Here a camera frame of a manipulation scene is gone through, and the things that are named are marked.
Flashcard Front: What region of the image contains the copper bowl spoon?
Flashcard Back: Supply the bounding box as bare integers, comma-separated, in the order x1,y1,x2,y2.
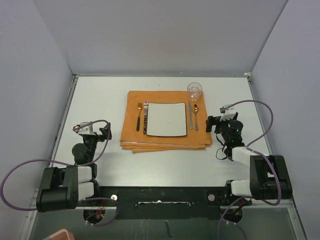
192,104,199,131

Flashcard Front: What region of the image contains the silver table knife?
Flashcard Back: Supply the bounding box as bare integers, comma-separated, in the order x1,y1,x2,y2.
188,101,194,130

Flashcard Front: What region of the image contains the clear drinking glass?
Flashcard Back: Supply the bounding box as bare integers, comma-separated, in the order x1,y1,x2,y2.
187,82,203,102

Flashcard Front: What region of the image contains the gold fork green handle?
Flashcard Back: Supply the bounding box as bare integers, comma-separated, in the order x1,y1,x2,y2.
136,102,143,132

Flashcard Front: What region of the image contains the white square plate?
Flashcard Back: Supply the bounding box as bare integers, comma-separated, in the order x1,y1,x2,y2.
146,102,187,137

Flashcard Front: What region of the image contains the silver fork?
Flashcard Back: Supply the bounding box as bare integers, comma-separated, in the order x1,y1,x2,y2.
143,100,149,135

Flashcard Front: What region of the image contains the orange cloth napkin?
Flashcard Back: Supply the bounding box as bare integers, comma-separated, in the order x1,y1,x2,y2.
120,90,213,153

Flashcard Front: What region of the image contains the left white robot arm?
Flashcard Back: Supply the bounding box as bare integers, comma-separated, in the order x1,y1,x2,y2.
36,120,112,213

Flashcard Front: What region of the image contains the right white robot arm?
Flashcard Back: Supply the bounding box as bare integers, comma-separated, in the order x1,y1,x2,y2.
205,116,293,205

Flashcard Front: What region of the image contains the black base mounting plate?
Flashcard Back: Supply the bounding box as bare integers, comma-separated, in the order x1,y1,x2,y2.
78,186,238,220

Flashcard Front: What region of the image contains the pink box corner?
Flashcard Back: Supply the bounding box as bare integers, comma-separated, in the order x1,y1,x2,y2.
48,229,75,240

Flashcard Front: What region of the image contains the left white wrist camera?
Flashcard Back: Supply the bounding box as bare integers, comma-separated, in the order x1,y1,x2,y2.
72,121,96,136

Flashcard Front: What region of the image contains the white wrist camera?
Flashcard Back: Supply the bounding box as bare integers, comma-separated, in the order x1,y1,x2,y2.
72,121,96,136
219,105,238,122

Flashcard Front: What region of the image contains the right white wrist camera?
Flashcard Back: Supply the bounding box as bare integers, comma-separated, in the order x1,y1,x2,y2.
219,105,238,122

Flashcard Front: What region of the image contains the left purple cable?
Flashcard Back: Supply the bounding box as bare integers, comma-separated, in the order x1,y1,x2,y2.
0,119,120,228

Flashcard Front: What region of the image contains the purple cable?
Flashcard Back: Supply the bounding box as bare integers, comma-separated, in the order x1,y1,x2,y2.
216,99,283,240
0,119,120,228

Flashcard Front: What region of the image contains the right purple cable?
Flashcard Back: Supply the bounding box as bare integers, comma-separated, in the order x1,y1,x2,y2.
216,99,283,240

